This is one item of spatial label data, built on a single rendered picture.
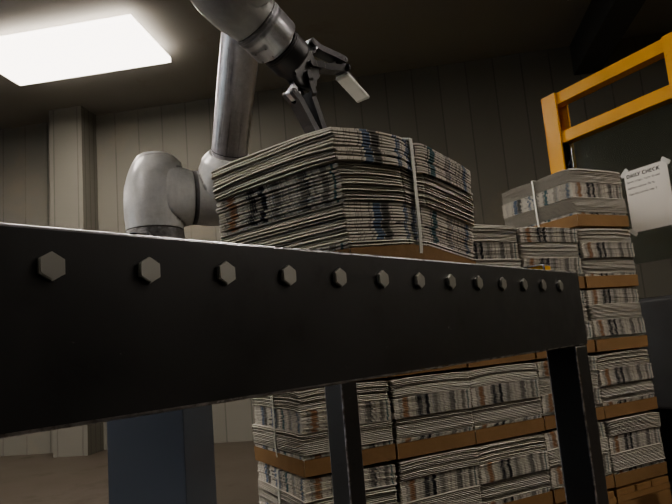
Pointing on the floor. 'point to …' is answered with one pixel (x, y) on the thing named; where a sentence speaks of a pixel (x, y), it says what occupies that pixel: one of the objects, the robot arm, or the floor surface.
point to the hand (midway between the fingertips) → (352, 122)
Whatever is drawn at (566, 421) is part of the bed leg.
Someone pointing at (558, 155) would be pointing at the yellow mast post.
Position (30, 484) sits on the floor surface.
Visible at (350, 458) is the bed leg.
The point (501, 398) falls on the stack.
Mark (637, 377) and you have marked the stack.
